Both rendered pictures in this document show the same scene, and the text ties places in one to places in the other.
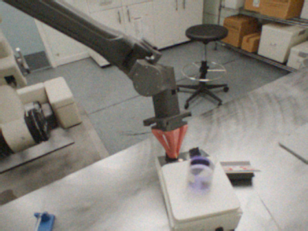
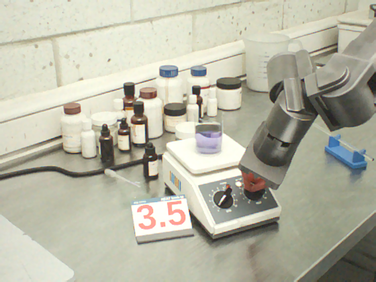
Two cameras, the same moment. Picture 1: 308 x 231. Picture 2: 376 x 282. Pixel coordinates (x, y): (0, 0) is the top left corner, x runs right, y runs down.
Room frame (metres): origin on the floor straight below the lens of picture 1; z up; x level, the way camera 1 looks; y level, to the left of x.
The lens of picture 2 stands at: (0.95, -0.37, 1.20)
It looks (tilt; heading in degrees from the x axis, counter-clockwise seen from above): 24 degrees down; 161
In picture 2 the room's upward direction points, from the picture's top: straight up
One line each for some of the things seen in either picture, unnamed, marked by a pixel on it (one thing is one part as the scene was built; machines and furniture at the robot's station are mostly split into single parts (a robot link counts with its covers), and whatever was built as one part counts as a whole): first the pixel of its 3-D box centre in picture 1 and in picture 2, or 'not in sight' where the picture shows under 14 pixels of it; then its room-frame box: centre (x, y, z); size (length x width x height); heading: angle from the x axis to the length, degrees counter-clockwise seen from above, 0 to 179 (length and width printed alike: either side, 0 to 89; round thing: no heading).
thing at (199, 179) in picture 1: (201, 167); (208, 132); (0.24, -0.08, 0.87); 0.06 x 0.05 x 0.08; 152
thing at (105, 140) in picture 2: not in sight; (105, 141); (0.02, -0.22, 0.79); 0.03 x 0.03 x 0.08
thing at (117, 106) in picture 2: not in sight; (119, 117); (-0.09, -0.17, 0.79); 0.03 x 0.03 x 0.09
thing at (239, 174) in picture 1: (235, 166); (162, 217); (0.31, -0.18, 0.77); 0.09 x 0.06 x 0.04; 84
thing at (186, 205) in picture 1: (197, 185); (209, 151); (0.23, -0.07, 0.83); 0.12 x 0.12 x 0.01; 6
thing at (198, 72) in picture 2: not in sight; (198, 89); (-0.18, 0.06, 0.81); 0.06 x 0.06 x 0.11
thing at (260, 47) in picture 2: not in sight; (270, 62); (-0.29, 0.33, 0.82); 0.18 x 0.13 x 0.15; 65
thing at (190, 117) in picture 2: not in sight; (193, 110); (-0.09, 0.02, 0.79); 0.03 x 0.03 x 0.07
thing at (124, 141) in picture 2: not in sight; (124, 133); (-0.01, -0.17, 0.79); 0.03 x 0.03 x 0.07
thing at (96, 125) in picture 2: not in sight; (105, 129); (-0.05, -0.21, 0.78); 0.06 x 0.06 x 0.07
